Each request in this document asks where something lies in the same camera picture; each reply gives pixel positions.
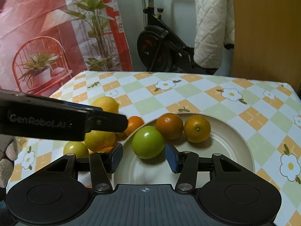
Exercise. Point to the wooden board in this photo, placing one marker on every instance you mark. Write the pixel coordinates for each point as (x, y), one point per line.
(263, 40)

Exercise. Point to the yellowish orange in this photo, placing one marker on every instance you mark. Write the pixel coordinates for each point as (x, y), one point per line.
(197, 128)

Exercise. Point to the beige plate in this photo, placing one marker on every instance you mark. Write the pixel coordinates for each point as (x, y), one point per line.
(223, 150)

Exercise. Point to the small bright orange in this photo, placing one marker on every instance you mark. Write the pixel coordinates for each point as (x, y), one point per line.
(136, 124)
(107, 149)

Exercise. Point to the yellow lemon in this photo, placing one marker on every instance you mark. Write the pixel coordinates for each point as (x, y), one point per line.
(105, 104)
(98, 140)

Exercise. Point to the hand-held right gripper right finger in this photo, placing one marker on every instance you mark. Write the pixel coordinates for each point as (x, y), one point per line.
(171, 160)

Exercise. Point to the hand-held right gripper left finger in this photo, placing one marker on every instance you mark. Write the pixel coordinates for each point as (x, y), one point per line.
(116, 157)

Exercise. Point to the green apple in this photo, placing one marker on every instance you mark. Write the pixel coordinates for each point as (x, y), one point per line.
(148, 141)

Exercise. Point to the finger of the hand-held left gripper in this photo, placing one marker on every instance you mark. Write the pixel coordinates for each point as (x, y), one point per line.
(82, 106)
(108, 122)

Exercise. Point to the yellow-green apple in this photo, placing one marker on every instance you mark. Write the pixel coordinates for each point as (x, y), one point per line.
(75, 149)

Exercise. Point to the red printed backdrop cloth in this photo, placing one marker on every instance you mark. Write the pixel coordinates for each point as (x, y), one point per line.
(35, 28)

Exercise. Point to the white quilted jacket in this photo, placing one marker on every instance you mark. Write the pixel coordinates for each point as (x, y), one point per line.
(209, 28)

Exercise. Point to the dark orange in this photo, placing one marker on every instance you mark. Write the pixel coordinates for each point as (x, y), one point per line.
(169, 126)

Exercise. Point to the grey fuzzy cloth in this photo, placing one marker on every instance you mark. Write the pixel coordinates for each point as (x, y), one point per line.
(9, 155)

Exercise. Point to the black exercise bike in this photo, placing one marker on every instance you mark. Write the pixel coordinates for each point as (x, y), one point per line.
(152, 47)

